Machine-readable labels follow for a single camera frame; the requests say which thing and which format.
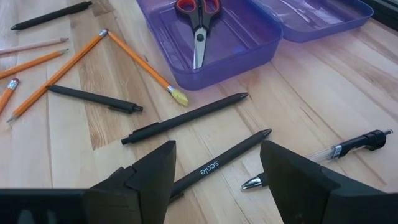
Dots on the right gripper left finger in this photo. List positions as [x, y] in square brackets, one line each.
[140, 193]

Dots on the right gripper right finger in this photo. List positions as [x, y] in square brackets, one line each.
[304, 196]

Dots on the clear barrel black-grip pen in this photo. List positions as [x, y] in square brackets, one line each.
[357, 143]

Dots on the black pen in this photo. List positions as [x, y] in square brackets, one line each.
[49, 15]
[93, 98]
[186, 116]
[224, 158]

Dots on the orange pencil yellow eraser cap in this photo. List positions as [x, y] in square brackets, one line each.
[140, 62]

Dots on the orange pencil red eraser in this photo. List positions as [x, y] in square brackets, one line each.
[7, 95]
[31, 63]

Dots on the red and black scissors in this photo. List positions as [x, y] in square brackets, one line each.
[200, 37]

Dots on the pale wood pencil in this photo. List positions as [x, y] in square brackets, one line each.
[31, 46]

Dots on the purple plastic supply box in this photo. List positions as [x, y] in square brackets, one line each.
[248, 46]

